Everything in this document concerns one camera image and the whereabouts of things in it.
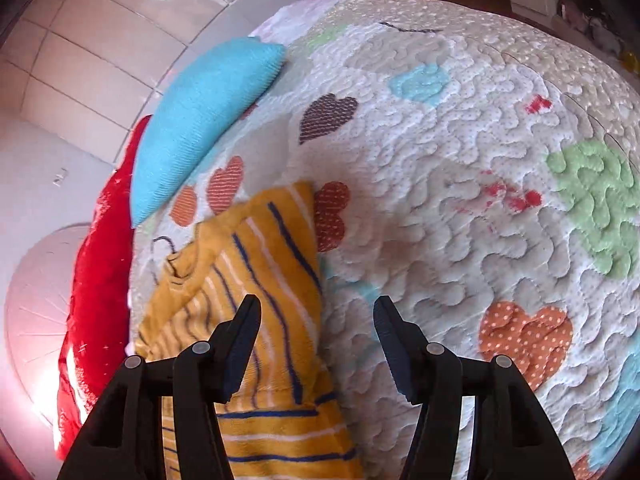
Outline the glossy white wardrobe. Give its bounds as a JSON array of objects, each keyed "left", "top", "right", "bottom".
[{"left": 0, "top": 0, "right": 311, "bottom": 136}]

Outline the yellow striped towel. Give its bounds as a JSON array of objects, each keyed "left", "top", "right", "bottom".
[{"left": 135, "top": 182, "right": 366, "bottom": 480}]

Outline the white round headboard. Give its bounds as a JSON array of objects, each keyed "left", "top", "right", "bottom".
[{"left": 5, "top": 225, "right": 93, "bottom": 423}]

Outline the blue pillow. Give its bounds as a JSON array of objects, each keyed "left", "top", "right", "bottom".
[{"left": 130, "top": 37, "right": 287, "bottom": 228}]

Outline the pink round bed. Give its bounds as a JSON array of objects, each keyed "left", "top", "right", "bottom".
[{"left": 249, "top": 0, "right": 341, "bottom": 43}]

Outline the red duvet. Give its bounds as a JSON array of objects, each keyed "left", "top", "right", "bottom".
[{"left": 56, "top": 115, "right": 153, "bottom": 461}]

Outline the heart-patterned quilted blanket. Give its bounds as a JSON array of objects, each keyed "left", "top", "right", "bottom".
[{"left": 127, "top": 0, "right": 640, "bottom": 480}]

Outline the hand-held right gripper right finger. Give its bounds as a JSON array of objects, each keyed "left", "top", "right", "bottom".
[{"left": 372, "top": 295, "right": 576, "bottom": 480}]

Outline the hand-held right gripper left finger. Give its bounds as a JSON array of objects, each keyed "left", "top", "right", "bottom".
[{"left": 57, "top": 294, "right": 263, "bottom": 480}]

